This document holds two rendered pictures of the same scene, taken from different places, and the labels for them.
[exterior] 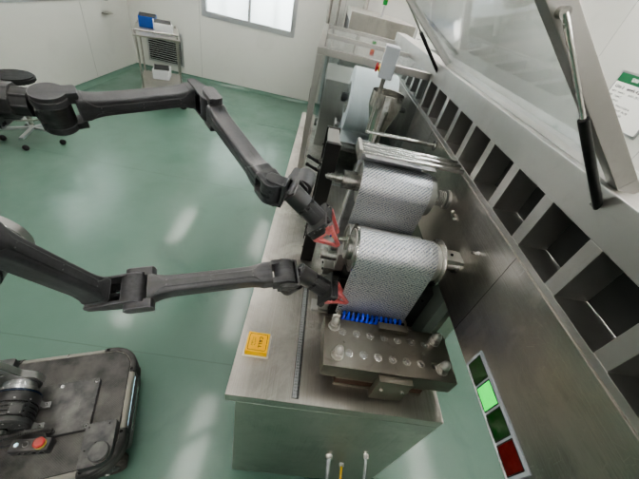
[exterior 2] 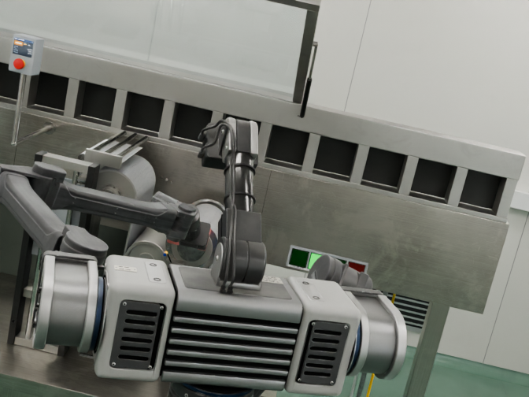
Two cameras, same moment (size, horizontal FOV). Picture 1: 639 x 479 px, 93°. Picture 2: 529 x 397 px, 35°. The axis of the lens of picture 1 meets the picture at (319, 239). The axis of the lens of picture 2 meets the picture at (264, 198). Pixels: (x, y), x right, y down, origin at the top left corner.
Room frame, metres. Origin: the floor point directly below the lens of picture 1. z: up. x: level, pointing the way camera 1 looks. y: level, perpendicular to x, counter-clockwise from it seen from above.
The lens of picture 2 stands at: (0.18, 2.04, 1.98)
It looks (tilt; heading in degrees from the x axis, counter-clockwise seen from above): 14 degrees down; 279
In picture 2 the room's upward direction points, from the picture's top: 13 degrees clockwise
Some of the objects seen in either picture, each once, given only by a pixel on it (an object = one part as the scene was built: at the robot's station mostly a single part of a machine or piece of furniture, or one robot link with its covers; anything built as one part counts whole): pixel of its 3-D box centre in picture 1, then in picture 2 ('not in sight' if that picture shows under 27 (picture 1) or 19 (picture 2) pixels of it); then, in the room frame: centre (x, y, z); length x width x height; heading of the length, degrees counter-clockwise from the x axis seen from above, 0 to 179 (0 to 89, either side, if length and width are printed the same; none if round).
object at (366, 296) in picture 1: (377, 299); not in sight; (0.65, -0.23, 1.10); 0.23 x 0.01 x 0.18; 97
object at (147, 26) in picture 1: (161, 62); not in sight; (4.54, 2.86, 0.51); 0.91 x 0.58 x 1.02; 31
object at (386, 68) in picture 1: (386, 61); (24, 54); (1.25, -0.07, 1.66); 0.07 x 0.07 x 0.10; 0
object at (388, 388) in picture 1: (389, 389); not in sight; (0.45, -0.31, 0.96); 0.10 x 0.03 x 0.11; 97
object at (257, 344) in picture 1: (257, 343); not in sight; (0.51, 0.11, 0.91); 0.07 x 0.07 x 0.02; 7
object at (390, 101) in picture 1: (386, 100); not in sight; (1.42, -0.12, 1.50); 0.14 x 0.14 x 0.06
